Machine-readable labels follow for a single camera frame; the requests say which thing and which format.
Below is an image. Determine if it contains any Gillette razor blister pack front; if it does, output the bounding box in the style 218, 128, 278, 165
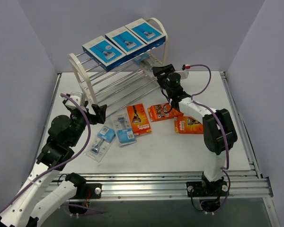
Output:
133, 53, 162, 76

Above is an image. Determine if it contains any gillette razor blister pack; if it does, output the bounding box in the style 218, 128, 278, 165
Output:
133, 53, 162, 76
111, 113, 136, 147

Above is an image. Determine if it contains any small blue cartridge pack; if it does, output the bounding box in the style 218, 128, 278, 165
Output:
84, 125, 115, 162

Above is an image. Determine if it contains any blue Harry's box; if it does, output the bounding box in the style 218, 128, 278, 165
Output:
125, 18, 166, 50
105, 26, 147, 60
82, 36, 127, 72

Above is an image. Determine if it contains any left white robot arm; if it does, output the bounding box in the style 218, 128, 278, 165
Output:
0, 104, 107, 227

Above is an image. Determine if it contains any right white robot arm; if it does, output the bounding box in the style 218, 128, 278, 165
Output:
152, 64, 238, 195

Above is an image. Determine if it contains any cream metal-rod shelf rack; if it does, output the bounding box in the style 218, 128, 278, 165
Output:
68, 17, 169, 116

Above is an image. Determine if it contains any orange Gillette styler box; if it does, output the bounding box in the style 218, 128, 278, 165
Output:
147, 103, 184, 122

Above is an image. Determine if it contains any orange Gillette Fusion5 box centre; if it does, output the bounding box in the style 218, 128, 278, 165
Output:
126, 104, 152, 136

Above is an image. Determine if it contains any orange gillette fusion5 box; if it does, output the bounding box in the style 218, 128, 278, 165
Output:
126, 104, 152, 136
174, 116, 204, 134

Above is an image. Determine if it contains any orange Gillette Fusion5 box right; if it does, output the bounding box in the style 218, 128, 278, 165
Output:
174, 116, 204, 134

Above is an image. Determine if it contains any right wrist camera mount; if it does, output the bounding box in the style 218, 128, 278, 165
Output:
175, 64, 191, 79

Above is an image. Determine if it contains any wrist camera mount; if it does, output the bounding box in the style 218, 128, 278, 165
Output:
175, 64, 191, 79
60, 92, 88, 114

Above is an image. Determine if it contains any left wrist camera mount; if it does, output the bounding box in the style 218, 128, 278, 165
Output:
60, 92, 88, 114

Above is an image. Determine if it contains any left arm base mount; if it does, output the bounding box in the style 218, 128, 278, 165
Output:
67, 183, 102, 215

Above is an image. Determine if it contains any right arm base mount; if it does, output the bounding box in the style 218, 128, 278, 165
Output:
186, 177, 230, 215

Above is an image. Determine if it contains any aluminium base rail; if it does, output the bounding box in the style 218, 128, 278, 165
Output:
46, 174, 273, 201

